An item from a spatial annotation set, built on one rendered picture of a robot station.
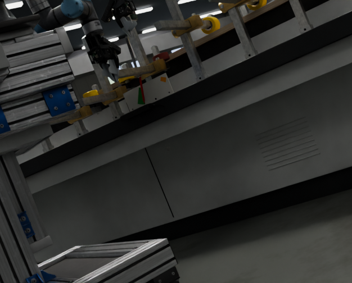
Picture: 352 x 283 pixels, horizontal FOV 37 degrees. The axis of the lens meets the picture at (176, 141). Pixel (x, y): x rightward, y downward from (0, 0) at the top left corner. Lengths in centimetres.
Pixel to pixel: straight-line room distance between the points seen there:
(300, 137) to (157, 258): 105
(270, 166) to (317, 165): 22
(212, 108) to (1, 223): 105
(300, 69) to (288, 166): 52
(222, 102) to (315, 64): 44
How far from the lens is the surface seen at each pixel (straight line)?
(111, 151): 269
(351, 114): 240
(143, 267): 166
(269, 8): 243
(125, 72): 225
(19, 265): 184
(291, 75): 223
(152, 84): 247
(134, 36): 251
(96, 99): 245
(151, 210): 290
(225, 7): 229
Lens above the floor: 52
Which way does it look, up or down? 1 degrees down
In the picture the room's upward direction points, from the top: 22 degrees counter-clockwise
